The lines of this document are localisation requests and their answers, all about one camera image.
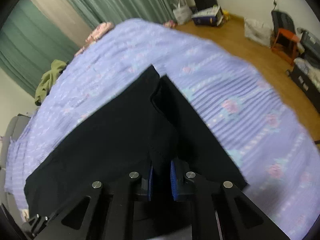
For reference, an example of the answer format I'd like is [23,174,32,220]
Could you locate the green curtain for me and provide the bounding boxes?
[1,0,186,95]

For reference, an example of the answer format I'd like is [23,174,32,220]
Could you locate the olive green garment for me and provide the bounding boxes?
[34,60,68,106]

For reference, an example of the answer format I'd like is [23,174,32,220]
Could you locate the white gift bag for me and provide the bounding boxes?
[172,2,192,25]

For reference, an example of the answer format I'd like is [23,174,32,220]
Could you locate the open black suitcase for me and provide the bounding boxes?
[286,28,319,112]

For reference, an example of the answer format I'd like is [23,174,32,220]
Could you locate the blue white cardboard box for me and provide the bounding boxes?
[191,5,223,27]

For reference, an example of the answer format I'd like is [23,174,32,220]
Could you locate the pink slippers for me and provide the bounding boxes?
[163,20,177,29]

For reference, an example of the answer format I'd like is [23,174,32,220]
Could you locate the lavender floral bed sheet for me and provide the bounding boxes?
[5,18,319,239]

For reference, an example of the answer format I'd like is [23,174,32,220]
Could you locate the white plastic bag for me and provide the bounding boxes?
[244,18,273,48]

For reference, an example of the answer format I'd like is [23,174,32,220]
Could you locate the grey padded headboard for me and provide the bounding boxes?
[1,114,30,227]

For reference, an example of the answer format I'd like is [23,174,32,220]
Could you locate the black pants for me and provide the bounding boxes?
[24,67,247,216]

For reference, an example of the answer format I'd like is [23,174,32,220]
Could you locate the orange stool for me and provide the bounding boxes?
[271,28,300,66]

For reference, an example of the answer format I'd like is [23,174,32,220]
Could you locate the pink floral pillow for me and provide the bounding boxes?
[74,22,114,57]

